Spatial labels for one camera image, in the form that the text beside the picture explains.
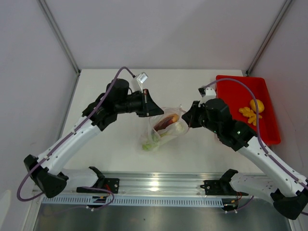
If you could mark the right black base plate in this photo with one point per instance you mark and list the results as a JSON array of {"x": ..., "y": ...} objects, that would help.
[{"x": 220, "y": 187}]

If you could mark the papaya slice toy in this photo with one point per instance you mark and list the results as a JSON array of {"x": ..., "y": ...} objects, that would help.
[{"x": 165, "y": 122}]

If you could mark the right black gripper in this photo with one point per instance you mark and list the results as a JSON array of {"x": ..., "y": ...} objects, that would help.
[{"x": 191, "y": 115}]

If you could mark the clear zip top bag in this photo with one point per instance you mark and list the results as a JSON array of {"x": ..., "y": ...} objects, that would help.
[{"x": 152, "y": 121}]

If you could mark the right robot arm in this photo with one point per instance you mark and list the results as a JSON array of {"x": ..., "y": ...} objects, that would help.
[{"x": 286, "y": 189}]

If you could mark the red plastic bin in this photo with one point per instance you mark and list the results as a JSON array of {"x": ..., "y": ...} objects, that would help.
[{"x": 236, "y": 96}]

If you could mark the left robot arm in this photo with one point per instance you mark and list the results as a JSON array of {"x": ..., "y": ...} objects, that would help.
[{"x": 47, "y": 169}]

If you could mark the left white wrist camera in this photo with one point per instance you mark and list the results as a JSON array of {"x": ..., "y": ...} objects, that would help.
[{"x": 138, "y": 80}]

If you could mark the right aluminium frame post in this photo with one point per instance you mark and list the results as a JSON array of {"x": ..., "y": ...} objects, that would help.
[{"x": 282, "y": 13}]

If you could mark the aluminium frame post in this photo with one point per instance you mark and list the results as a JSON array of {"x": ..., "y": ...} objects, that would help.
[
  {"x": 58, "y": 34},
  {"x": 282, "y": 13}
]

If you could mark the white green leek toy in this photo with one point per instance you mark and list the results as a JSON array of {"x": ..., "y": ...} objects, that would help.
[{"x": 151, "y": 140}]

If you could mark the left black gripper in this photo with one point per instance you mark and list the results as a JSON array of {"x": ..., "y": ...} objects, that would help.
[{"x": 149, "y": 108}]

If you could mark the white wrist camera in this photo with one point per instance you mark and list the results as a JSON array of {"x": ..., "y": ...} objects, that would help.
[
  {"x": 138, "y": 80},
  {"x": 207, "y": 94}
]

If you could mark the left aluminium frame post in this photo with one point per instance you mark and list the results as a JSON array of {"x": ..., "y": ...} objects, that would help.
[{"x": 58, "y": 34}]

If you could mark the white slotted cable duct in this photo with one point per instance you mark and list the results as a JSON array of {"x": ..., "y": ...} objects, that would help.
[{"x": 135, "y": 201}]

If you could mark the yellow ginger root toy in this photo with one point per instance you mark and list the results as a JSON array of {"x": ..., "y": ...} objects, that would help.
[{"x": 250, "y": 114}]

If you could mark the yellow potato toy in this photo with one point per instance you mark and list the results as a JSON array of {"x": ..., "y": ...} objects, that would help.
[{"x": 257, "y": 105}]

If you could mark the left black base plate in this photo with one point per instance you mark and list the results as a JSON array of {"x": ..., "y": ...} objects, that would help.
[{"x": 110, "y": 184}]

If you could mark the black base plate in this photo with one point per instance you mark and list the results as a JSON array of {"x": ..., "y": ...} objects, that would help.
[
  {"x": 110, "y": 184},
  {"x": 220, "y": 187}
]

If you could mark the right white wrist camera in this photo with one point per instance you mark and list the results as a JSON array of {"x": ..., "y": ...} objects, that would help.
[{"x": 207, "y": 94}]

